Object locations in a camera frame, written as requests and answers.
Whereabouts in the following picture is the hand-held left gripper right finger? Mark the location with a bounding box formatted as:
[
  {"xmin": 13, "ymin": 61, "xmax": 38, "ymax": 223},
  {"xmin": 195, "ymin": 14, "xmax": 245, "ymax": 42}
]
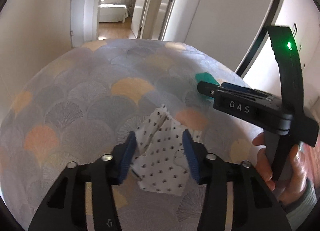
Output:
[{"xmin": 182, "ymin": 129, "xmax": 292, "ymax": 231}]

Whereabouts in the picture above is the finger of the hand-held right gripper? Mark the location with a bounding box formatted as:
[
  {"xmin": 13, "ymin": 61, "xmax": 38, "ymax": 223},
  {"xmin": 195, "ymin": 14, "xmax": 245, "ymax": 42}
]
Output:
[
  {"xmin": 221, "ymin": 82, "xmax": 274, "ymax": 99},
  {"xmin": 197, "ymin": 82, "xmax": 227, "ymax": 102}
]

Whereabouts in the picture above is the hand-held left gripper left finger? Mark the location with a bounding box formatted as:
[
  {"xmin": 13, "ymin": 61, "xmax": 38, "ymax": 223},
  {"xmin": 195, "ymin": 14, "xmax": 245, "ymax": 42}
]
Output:
[{"xmin": 28, "ymin": 131, "xmax": 137, "ymax": 231}]

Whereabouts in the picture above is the teal plastic wrapper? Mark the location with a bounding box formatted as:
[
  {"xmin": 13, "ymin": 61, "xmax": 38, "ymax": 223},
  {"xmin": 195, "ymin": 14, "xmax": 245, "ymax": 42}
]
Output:
[{"xmin": 194, "ymin": 72, "xmax": 221, "ymax": 102}]

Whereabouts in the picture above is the white dotted cloth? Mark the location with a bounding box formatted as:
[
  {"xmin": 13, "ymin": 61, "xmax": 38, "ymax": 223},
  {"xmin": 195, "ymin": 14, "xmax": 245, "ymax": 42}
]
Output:
[{"xmin": 130, "ymin": 105, "xmax": 200, "ymax": 195}]

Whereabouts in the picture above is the person's right forearm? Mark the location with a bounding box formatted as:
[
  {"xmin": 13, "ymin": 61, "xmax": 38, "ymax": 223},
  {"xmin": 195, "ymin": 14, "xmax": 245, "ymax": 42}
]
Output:
[{"xmin": 282, "ymin": 178, "xmax": 320, "ymax": 231}]

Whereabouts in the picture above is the person's right hand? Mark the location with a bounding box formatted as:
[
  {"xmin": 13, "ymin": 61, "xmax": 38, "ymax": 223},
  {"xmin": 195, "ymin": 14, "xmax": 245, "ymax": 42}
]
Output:
[{"xmin": 252, "ymin": 132, "xmax": 311, "ymax": 205}]

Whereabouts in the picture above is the scallop patterned bedspread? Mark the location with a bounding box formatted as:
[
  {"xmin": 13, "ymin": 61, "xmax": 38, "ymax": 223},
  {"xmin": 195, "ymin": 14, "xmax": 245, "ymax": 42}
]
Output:
[{"xmin": 0, "ymin": 39, "xmax": 272, "ymax": 231}]

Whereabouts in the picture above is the white room door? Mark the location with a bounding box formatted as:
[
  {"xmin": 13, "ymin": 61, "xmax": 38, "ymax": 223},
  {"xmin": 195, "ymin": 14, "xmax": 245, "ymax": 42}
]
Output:
[{"xmin": 132, "ymin": 0, "xmax": 151, "ymax": 39}]

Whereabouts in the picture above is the white bed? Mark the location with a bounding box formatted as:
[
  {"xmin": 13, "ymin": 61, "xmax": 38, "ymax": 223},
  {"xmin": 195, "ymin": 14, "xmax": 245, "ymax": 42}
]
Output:
[{"xmin": 99, "ymin": 0, "xmax": 128, "ymax": 23}]

